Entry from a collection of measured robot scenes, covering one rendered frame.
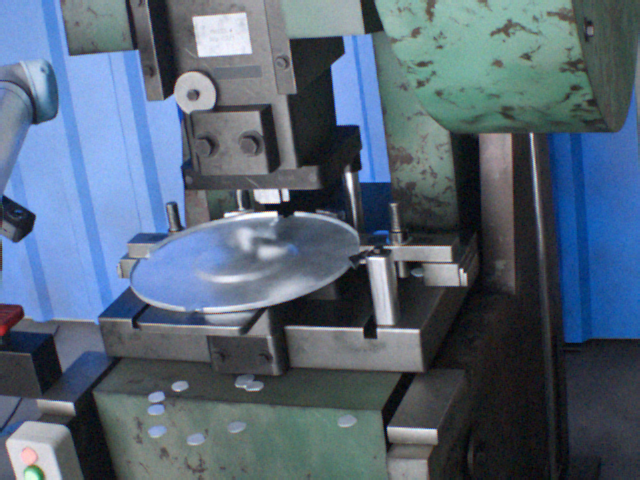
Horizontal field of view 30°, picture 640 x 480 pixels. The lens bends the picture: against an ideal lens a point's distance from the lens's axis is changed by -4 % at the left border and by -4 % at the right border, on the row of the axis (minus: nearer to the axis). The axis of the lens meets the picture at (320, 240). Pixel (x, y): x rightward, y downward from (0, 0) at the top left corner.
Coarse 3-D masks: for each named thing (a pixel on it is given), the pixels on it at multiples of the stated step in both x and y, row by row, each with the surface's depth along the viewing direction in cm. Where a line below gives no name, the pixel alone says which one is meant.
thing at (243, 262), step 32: (224, 224) 164; (256, 224) 162; (288, 224) 161; (320, 224) 159; (192, 256) 155; (224, 256) 152; (256, 256) 151; (288, 256) 150; (320, 256) 149; (160, 288) 147; (192, 288) 146; (224, 288) 145; (256, 288) 143; (288, 288) 142
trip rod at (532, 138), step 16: (528, 144) 181; (544, 240) 187; (544, 256) 188; (544, 272) 188; (544, 288) 189; (544, 304) 191; (544, 320) 192; (544, 336) 193; (544, 352) 194; (544, 368) 195
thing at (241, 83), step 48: (192, 0) 144; (240, 0) 142; (192, 48) 147; (240, 48) 145; (192, 96) 147; (240, 96) 147; (288, 96) 146; (192, 144) 152; (240, 144) 145; (288, 144) 148
